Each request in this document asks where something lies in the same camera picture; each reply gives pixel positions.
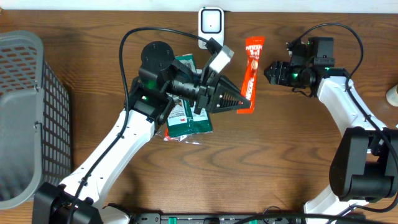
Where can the red dustpan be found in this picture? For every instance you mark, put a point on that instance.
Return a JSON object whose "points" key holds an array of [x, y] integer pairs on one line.
{"points": [[187, 139]]}

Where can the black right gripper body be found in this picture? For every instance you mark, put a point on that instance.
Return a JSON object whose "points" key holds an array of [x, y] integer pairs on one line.
{"points": [[280, 73]]}

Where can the black mounting rail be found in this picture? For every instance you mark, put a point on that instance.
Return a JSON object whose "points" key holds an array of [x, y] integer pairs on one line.
{"points": [[248, 218]]}

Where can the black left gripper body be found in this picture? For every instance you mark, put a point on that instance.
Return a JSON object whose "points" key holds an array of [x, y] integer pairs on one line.
{"points": [[204, 94]]}

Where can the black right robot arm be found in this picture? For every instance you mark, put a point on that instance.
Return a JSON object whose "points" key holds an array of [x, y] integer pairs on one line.
{"points": [[364, 168]]}

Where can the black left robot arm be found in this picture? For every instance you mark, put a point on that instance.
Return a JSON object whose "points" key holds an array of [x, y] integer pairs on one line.
{"points": [[79, 198]]}

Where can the grey plastic basket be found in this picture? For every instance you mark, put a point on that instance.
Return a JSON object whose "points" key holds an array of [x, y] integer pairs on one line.
{"points": [[35, 120]]}

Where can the green grip gloves package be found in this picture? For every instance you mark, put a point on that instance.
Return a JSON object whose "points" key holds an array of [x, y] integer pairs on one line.
{"points": [[183, 121]]}

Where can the white barcode scanner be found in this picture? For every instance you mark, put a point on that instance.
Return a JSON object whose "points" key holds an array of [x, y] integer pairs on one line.
{"points": [[211, 24]]}

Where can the red snack stick packet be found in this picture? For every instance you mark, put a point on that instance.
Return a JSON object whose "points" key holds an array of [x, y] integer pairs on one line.
{"points": [[253, 48]]}

